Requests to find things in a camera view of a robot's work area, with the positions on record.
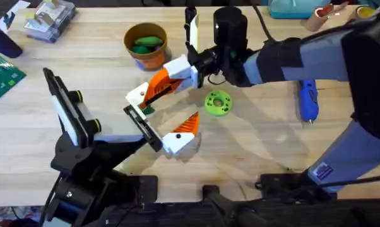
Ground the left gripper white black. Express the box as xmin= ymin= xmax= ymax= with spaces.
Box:
xmin=50 ymin=82 xmax=201 ymax=177

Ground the blue electric screwdriver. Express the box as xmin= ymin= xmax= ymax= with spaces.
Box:
xmin=296 ymin=78 xmax=321 ymax=126

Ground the brown tub with green toys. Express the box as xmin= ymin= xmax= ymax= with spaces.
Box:
xmin=123 ymin=21 xmax=169 ymax=72

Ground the right wrist upright black plate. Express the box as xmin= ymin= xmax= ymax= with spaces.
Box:
xmin=184 ymin=5 xmax=200 ymax=53

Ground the wrist upright black plate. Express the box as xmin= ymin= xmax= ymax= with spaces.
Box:
xmin=42 ymin=67 xmax=90 ymax=149
xmin=184 ymin=5 xmax=200 ymax=53

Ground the green disc with holes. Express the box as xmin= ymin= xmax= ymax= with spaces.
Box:
xmin=204 ymin=90 xmax=234 ymax=118

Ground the left wrist upright black plate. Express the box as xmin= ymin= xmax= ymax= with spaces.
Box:
xmin=42 ymin=67 xmax=90 ymax=149

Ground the teal box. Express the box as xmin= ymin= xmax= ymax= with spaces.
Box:
xmin=266 ymin=0 xmax=333 ymax=20

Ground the clear plastic box with parts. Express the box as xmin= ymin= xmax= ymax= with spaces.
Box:
xmin=23 ymin=0 xmax=78 ymax=44

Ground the cardboard tape roll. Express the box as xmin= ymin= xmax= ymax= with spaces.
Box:
xmin=300 ymin=2 xmax=349 ymax=33

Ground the green board with blocks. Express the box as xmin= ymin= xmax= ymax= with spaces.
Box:
xmin=0 ymin=55 xmax=27 ymax=108

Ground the dark blue cylinder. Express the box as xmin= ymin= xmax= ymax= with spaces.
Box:
xmin=0 ymin=21 xmax=24 ymax=59

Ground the white card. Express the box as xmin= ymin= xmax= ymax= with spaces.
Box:
xmin=0 ymin=0 xmax=32 ymax=34

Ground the yellow tape roll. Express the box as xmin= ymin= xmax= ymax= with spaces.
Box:
xmin=350 ymin=4 xmax=377 ymax=22

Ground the black cable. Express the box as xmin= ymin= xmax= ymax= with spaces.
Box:
xmin=206 ymin=71 xmax=228 ymax=86
xmin=251 ymin=3 xmax=276 ymax=44
xmin=316 ymin=172 xmax=380 ymax=190

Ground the black rail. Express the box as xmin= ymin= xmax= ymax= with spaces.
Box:
xmin=97 ymin=184 xmax=380 ymax=227

